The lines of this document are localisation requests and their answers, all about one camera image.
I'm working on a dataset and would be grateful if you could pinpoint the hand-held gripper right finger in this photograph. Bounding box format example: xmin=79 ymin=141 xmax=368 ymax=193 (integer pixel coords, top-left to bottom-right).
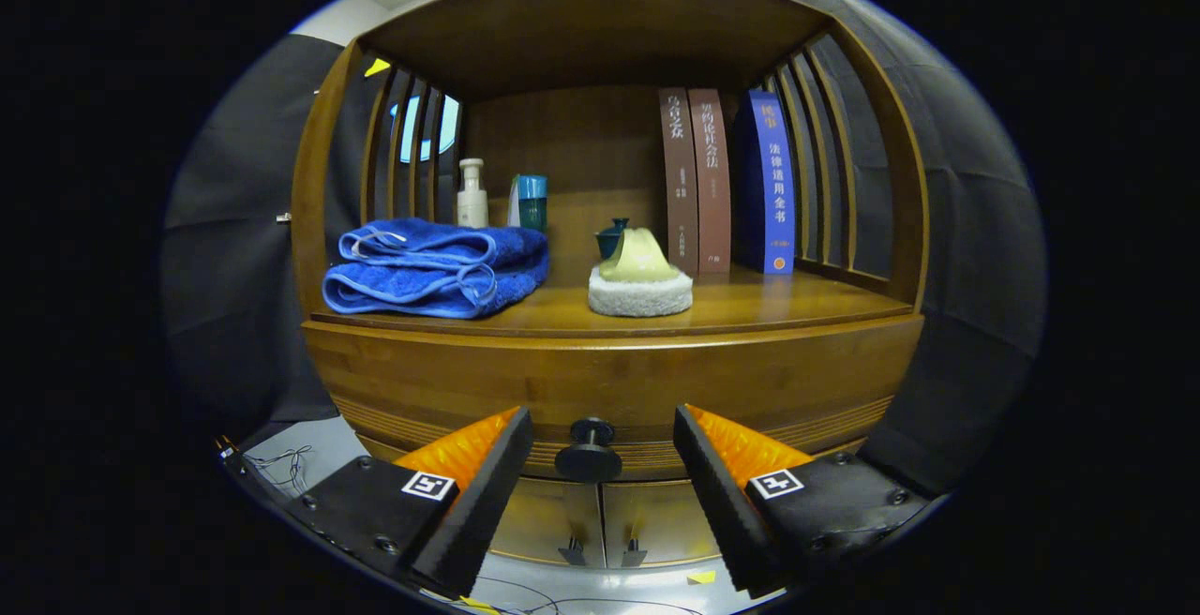
xmin=673 ymin=403 xmax=929 ymax=600

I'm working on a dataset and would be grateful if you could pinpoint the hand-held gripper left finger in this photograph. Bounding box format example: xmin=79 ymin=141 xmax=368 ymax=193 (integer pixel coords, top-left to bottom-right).
xmin=281 ymin=406 xmax=534 ymax=599

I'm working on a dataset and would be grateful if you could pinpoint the black drawer knob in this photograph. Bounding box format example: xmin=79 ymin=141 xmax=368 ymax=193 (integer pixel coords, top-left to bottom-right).
xmin=554 ymin=417 xmax=623 ymax=484

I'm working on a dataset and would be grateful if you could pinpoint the wooden drawer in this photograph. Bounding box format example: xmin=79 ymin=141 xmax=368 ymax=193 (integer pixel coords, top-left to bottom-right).
xmin=302 ymin=315 xmax=924 ymax=483

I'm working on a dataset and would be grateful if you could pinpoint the wooden cabinet door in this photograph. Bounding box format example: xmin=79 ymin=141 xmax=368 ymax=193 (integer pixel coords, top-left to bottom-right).
xmin=600 ymin=479 xmax=728 ymax=568
xmin=490 ymin=479 xmax=606 ymax=567

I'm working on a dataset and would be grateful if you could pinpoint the wooden countertop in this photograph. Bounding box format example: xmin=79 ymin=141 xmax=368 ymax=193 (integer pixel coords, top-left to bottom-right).
xmin=309 ymin=263 xmax=915 ymax=339

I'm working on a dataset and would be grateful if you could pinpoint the wooden cabinet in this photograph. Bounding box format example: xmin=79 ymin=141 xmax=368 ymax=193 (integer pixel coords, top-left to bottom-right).
xmin=289 ymin=0 xmax=931 ymax=571

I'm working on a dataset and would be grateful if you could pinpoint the folded blue towel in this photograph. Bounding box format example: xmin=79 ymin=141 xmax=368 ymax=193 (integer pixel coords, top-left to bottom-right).
xmin=322 ymin=217 xmax=550 ymax=321

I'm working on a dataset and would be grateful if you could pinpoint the blue lidded tea cup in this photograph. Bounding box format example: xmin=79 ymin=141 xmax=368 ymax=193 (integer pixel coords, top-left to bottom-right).
xmin=594 ymin=217 xmax=631 ymax=260

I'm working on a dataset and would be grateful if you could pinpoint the teal capped clear bottle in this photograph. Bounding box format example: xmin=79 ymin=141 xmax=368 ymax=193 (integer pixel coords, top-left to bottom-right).
xmin=518 ymin=174 xmax=548 ymax=233

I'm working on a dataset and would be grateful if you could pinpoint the white pump bottle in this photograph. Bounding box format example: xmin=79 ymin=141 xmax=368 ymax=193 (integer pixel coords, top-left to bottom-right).
xmin=457 ymin=158 xmax=489 ymax=229

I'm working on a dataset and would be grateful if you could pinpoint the blue book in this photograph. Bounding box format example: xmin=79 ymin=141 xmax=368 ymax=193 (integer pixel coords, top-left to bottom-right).
xmin=741 ymin=90 xmax=797 ymax=276

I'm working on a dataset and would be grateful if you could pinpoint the dark brown book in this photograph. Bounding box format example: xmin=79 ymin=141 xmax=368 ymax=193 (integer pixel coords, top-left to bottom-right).
xmin=657 ymin=87 xmax=700 ymax=278

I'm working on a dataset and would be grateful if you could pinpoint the reddish brown book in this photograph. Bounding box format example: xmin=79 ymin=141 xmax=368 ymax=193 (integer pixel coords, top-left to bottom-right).
xmin=687 ymin=88 xmax=733 ymax=275

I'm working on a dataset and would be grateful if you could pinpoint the thin floor cable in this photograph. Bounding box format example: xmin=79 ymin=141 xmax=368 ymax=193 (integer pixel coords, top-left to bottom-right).
xmin=469 ymin=577 xmax=704 ymax=615

